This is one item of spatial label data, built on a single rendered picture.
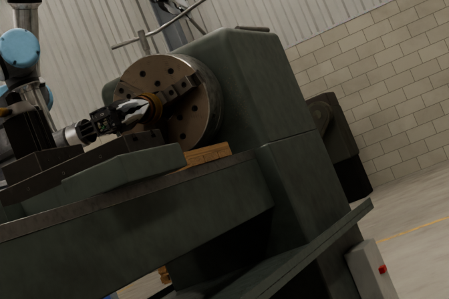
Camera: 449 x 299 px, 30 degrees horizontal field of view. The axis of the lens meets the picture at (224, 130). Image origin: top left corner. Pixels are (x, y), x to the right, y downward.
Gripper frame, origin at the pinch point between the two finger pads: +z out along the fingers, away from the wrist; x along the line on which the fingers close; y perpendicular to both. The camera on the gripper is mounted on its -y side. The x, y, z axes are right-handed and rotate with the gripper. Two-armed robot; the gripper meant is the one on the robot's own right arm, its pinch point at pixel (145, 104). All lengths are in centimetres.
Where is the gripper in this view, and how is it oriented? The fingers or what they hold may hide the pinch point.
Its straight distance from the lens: 233.2
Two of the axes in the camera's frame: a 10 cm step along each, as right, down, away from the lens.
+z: 8.5, -3.7, -3.8
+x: -3.8, -9.2, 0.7
